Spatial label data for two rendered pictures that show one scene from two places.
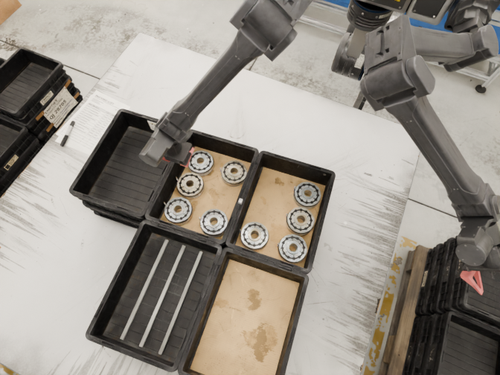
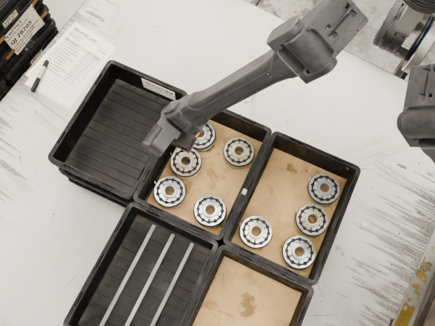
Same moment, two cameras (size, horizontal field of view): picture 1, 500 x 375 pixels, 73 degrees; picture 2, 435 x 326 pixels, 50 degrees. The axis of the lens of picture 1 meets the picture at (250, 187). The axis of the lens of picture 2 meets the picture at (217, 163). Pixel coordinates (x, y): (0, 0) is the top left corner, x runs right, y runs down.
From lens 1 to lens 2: 0.28 m
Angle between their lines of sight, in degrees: 6
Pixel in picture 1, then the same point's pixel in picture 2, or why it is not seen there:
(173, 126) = (185, 119)
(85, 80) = not seen: outside the picture
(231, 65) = (261, 81)
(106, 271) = (79, 249)
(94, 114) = (72, 54)
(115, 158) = (99, 118)
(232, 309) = (222, 314)
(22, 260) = not seen: outside the picture
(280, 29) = (320, 61)
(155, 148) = (161, 139)
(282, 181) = (295, 169)
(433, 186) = not seen: outside the picture
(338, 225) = (356, 226)
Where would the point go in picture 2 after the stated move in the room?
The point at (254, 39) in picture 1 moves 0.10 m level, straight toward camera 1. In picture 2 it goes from (290, 63) to (284, 114)
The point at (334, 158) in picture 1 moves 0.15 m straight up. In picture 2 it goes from (362, 140) to (376, 124)
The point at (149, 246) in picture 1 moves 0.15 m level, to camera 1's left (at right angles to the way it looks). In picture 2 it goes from (133, 230) to (87, 222)
